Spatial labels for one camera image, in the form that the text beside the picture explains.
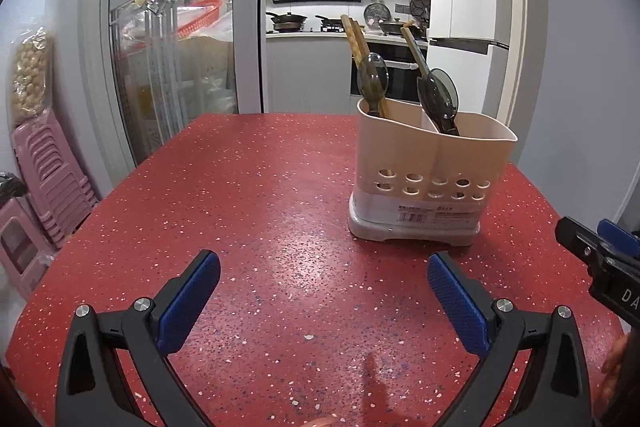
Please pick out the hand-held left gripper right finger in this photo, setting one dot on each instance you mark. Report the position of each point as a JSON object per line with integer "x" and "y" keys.
{"x": 457, "y": 302}

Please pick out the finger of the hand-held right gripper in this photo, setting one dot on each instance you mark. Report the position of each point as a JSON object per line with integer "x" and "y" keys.
{"x": 622, "y": 241}
{"x": 580, "y": 239}

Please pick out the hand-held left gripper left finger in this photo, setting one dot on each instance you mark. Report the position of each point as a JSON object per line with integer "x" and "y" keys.
{"x": 192, "y": 302}

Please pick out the beige plastic cutlery holder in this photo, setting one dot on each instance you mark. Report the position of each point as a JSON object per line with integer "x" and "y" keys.
{"x": 400, "y": 147}

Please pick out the brown patterned chopstick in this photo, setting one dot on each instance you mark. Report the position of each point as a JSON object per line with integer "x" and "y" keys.
{"x": 357, "y": 39}

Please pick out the person's right hand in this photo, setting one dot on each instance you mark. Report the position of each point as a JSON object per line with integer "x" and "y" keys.
{"x": 617, "y": 372}

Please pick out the single pink plastic stool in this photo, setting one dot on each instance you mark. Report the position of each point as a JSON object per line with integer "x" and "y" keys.
{"x": 22, "y": 247}

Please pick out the stack of pink stools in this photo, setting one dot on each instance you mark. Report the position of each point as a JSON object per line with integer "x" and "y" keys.
{"x": 55, "y": 177}

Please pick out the black plastic bag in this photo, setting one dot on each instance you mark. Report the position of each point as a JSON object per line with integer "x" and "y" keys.
{"x": 11, "y": 186}

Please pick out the grey sliding glass door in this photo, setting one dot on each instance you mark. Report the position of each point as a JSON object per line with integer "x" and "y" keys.
{"x": 175, "y": 82}

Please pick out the black built-in oven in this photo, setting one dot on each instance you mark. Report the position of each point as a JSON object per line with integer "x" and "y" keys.
{"x": 400, "y": 79}

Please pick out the grey kitchen base cabinet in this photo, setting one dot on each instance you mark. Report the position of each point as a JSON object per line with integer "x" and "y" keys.
{"x": 305, "y": 74}

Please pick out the clear bag of nuts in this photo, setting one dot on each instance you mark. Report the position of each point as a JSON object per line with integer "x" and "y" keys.
{"x": 30, "y": 77}

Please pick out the round black strainer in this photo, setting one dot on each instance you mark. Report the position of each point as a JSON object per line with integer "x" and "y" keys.
{"x": 421, "y": 7}

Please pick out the dark cooking pot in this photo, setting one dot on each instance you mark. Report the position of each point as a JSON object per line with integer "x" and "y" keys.
{"x": 395, "y": 27}

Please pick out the red plastic basket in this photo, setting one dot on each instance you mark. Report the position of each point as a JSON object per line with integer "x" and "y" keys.
{"x": 200, "y": 18}

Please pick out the black wok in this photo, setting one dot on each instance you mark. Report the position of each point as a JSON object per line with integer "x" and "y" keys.
{"x": 286, "y": 21}

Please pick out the round metal strainer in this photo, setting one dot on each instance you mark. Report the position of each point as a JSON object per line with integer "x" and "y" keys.
{"x": 376, "y": 14}

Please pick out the black frying pan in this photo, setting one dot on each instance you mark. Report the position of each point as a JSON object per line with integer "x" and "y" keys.
{"x": 332, "y": 23}

